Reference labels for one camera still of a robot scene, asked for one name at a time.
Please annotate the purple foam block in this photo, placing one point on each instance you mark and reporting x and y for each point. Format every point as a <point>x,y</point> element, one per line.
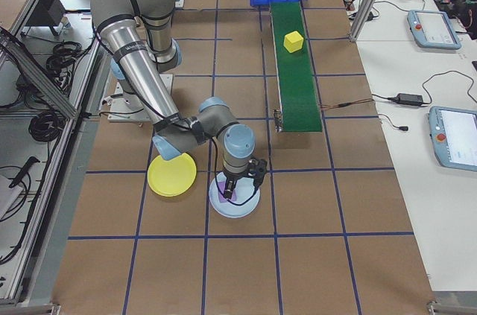
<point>222,196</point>

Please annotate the yellow foam block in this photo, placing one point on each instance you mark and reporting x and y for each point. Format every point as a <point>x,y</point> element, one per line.
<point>293,42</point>

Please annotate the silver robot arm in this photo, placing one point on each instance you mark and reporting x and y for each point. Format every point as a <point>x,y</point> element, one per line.
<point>138,58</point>

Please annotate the light blue plastic plate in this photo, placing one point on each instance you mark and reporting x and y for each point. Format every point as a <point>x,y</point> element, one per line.
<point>242,210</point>

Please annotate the yellow plastic plate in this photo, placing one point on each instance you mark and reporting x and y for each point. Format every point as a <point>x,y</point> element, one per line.
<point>175,179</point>

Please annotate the green conveyor belt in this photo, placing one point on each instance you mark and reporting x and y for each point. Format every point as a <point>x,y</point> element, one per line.
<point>298,99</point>

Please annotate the black power adapter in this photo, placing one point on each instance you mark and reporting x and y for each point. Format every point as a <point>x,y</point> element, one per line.
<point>410,98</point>

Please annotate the small circuit board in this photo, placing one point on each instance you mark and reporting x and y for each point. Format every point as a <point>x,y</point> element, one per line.
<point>350,2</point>

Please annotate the light blue teach pendant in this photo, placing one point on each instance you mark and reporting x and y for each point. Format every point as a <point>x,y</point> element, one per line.
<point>452,136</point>
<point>434,28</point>

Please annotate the small white bottle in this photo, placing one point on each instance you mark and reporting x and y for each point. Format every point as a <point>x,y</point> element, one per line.
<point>66,24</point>

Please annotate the aluminium corner bar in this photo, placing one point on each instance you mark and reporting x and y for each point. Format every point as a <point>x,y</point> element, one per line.
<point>30,309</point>
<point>454,309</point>

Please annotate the black monitor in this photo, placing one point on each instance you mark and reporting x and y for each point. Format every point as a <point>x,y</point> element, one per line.
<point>44,9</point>

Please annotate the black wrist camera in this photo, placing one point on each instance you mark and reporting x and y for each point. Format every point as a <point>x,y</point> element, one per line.
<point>258,170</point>

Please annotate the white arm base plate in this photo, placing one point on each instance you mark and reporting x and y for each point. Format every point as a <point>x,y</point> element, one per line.
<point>119,114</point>

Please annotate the metal V-shaped frame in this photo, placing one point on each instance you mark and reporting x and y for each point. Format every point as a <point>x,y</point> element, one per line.
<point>41,78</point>

